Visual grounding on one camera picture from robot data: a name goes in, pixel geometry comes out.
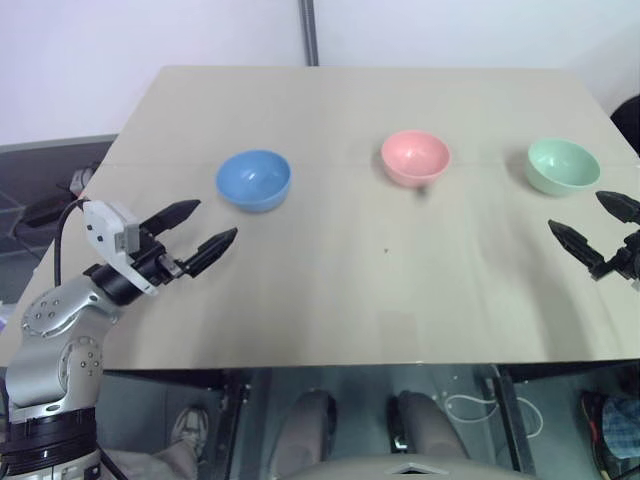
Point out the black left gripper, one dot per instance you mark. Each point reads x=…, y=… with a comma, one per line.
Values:
x=152, y=262

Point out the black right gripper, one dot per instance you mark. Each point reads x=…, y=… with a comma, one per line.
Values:
x=627, y=257

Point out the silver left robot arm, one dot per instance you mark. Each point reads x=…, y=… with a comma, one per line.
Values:
x=55, y=345

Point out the green bowl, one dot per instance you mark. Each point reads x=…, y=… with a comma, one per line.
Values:
x=562, y=167

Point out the blue bowl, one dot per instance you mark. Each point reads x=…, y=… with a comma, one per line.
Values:
x=252, y=182

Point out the black rounded object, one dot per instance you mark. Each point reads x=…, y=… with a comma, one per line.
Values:
x=629, y=125

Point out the white red power plug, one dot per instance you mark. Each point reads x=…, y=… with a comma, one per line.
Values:
x=82, y=177

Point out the black power adapter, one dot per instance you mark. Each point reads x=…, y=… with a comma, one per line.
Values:
x=47, y=210

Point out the grey white sneaker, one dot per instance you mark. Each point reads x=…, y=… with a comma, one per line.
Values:
x=190, y=430

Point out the red bowl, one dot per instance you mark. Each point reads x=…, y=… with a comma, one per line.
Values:
x=415, y=157

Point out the grey trouser leg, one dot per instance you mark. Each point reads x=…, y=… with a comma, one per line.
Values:
x=150, y=462

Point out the grey metal pole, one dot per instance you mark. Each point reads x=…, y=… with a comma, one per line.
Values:
x=310, y=30

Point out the grey robot torso edge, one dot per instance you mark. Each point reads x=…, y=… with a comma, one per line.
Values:
x=395, y=470

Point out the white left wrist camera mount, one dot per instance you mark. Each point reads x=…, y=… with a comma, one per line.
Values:
x=102, y=225

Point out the black table leg frame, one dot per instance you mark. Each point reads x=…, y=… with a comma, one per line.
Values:
x=512, y=420
x=235, y=420

